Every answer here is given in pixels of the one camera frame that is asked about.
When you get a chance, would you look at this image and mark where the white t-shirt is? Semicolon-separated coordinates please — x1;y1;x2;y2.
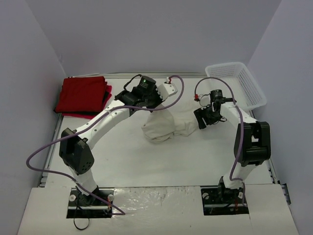
141;101;200;143

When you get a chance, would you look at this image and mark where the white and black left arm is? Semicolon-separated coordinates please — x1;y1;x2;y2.
59;75;177;205

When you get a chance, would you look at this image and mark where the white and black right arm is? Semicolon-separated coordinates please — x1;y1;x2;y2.
194;90;271;202

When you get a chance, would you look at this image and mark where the white plastic basket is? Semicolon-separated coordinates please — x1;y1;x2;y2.
205;62;267;112

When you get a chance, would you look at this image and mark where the dark red folded t-shirt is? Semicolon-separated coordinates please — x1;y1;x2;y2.
55;76;109;112

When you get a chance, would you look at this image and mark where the white foam board front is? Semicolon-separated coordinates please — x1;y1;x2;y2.
19;185;297;235

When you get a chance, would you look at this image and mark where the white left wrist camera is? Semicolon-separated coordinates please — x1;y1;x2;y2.
156;83;178;101

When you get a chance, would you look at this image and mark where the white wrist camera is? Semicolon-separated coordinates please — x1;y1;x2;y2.
156;83;178;101
194;94;209;102

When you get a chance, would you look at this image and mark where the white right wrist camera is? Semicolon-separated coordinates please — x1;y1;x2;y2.
194;94;209;102

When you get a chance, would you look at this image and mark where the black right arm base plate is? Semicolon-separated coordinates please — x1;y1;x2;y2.
201;187;249;216

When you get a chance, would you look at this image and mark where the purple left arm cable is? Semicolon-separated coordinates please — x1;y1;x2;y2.
25;74;184;216

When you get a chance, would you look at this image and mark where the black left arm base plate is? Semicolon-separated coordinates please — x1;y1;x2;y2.
66;188;112;219

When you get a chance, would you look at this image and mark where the thin black cable loop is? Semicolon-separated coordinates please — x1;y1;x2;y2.
73;208;90;231

